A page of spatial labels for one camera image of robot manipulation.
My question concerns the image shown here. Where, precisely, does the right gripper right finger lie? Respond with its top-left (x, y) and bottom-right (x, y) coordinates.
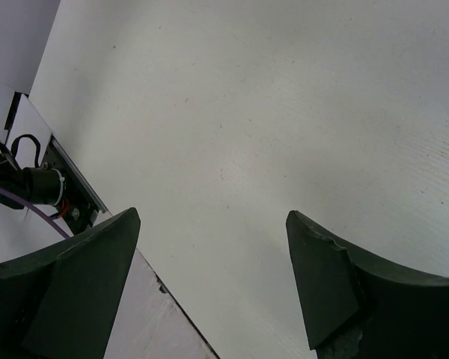
top-left (286, 211), bottom-right (449, 358)

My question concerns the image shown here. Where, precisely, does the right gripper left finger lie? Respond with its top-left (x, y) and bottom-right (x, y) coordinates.
top-left (0, 208), bottom-right (141, 358)

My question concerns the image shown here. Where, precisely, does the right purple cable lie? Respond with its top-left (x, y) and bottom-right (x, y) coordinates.
top-left (0, 181), bottom-right (73, 239)

